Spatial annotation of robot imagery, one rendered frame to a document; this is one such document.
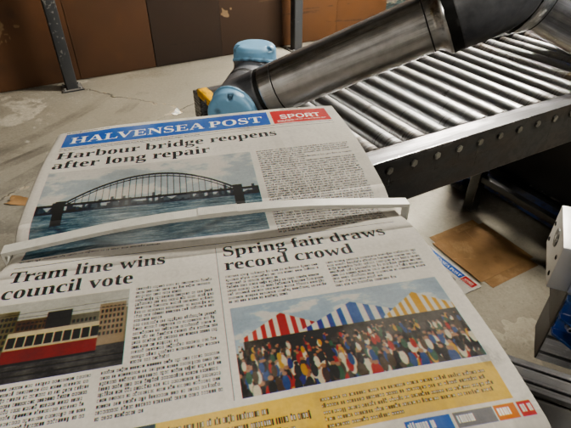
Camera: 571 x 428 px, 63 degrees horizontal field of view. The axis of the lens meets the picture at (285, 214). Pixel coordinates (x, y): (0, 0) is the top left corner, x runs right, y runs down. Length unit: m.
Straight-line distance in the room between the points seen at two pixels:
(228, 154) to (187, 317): 0.19
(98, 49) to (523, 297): 3.26
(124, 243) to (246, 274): 0.09
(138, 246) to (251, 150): 0.15
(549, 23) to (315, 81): 0.35
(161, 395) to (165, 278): 0.08
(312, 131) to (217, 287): 0.22
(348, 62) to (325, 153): 0.26
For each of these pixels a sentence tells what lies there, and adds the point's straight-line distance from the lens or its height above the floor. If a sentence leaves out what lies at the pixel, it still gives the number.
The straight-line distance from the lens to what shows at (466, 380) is 0.26.
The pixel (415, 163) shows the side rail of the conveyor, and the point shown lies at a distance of 1.02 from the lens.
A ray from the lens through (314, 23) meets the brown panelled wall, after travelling 4.60.
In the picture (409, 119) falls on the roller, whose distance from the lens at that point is 1.17.
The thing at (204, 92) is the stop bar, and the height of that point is 0.82.
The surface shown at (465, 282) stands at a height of 0.01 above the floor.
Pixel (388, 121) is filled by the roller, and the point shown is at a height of 0.80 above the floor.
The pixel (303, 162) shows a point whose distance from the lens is 0.41.
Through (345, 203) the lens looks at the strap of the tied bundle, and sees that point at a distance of 0.35.
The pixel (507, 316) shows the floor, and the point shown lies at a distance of 1.86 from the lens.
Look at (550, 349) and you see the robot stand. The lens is 1.04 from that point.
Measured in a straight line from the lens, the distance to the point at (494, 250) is 2.12.
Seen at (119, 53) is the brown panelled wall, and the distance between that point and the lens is 3.98.
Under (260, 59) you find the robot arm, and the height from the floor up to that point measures 1.02.
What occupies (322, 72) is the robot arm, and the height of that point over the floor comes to 1.04.
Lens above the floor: 1.27
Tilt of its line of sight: 36 degrees down
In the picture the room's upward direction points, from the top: straight up
